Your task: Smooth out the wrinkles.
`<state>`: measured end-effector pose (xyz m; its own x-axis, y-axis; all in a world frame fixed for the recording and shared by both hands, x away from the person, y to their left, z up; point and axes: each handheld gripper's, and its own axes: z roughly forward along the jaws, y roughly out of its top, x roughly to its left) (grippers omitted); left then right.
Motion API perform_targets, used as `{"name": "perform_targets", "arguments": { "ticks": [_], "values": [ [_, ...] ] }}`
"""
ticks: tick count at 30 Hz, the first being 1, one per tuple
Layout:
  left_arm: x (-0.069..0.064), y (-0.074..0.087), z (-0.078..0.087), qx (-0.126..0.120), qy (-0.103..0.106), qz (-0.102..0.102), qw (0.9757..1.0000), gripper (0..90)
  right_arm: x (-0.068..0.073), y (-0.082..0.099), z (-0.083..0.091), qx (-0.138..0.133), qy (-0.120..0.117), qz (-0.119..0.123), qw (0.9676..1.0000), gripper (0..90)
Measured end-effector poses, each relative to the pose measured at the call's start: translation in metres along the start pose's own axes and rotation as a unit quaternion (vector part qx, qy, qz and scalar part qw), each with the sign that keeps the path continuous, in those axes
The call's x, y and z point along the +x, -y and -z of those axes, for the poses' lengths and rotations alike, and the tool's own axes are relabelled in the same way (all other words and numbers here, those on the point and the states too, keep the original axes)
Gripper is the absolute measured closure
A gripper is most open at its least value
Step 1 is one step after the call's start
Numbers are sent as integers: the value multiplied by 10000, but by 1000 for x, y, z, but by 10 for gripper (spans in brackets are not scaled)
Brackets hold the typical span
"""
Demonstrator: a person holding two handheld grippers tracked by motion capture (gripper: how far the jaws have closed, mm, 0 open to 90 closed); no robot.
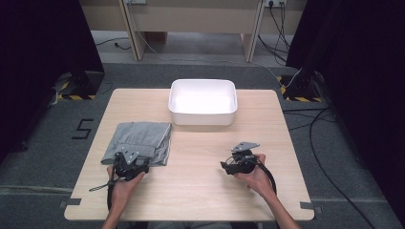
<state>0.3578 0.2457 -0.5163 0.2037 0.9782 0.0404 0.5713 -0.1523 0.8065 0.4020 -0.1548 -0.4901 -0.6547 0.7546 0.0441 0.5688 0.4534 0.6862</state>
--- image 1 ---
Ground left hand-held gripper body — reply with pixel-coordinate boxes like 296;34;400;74
113;149;141;182

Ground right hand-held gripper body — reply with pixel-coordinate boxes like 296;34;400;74
229;141;261;176

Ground grey shorts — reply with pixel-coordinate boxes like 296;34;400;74
100;121;173;167

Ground white plastic bin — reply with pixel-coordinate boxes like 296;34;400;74
167;78;239;127

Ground person's right hand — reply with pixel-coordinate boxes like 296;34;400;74
234;154;277;198

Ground person's left hand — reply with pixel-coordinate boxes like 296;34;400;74
107;165;147;213

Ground black stand base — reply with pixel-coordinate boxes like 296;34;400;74
52;70;106;101
276;71;324;103

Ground beige desk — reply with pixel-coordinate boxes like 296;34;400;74
79;0;309;63

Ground black curtain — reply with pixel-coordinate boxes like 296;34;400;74
0;0;106;160
286;0;405;220

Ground long black floor cable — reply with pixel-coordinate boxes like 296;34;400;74
309;107;378;229

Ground thin black floor cable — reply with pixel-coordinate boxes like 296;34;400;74
282;107;338;132

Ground white floor cable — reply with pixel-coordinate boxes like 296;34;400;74
128;3;304;90

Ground black power cable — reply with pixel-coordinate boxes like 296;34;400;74
257;33;288;63
268;3;291;52

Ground short black floor cable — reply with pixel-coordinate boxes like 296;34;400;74
95;36;132;51

